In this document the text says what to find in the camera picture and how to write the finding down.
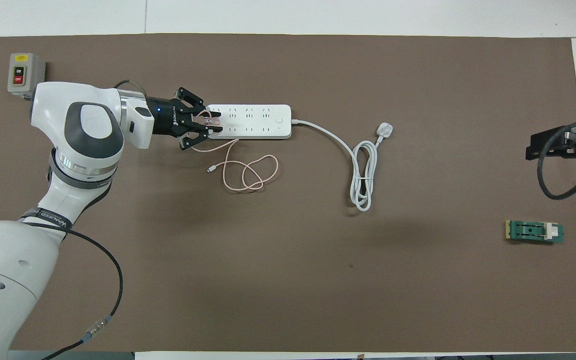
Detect brown paper mat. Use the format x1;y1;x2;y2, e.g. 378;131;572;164
0;33;576;353

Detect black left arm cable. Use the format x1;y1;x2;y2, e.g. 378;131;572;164
20;80;146;360

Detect grey on-off switch box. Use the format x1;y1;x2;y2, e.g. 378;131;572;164
7;52;47;99

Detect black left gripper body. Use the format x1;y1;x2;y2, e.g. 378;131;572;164
147;96;191;138

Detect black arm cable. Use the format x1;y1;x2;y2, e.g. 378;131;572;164
20;80;146;360
538;120;576;201

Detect pink charging cable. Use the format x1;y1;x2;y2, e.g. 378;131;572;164
190;139;279;192

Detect pink charger adapter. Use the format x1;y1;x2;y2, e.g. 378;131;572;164
195;114;221;130

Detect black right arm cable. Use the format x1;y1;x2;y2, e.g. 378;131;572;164
538;120;576;201

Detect white power strip cord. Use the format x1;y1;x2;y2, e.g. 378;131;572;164
290;119;395;212

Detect white power strip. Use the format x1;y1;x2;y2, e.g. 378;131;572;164
205;104;293;141

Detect green knife switch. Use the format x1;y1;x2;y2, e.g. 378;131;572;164
505;220;565;246

